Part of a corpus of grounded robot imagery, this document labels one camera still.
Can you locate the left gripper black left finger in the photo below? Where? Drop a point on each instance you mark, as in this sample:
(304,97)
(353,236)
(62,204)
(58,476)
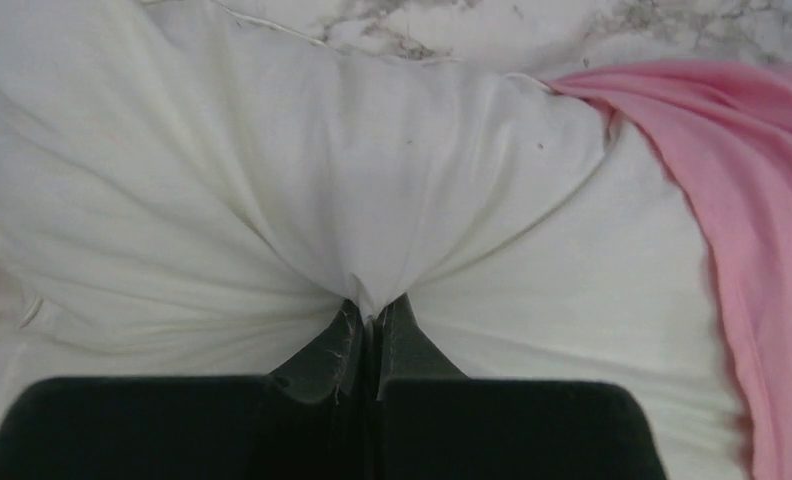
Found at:
(300,421)

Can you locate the white pillow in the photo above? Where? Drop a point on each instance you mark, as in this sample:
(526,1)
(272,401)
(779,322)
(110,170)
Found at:
(186,192)

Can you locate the pink floral pillowcase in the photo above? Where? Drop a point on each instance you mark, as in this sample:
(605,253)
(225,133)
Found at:
(724,130)

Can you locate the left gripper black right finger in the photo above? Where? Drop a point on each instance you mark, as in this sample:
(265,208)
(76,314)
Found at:
(432,421)

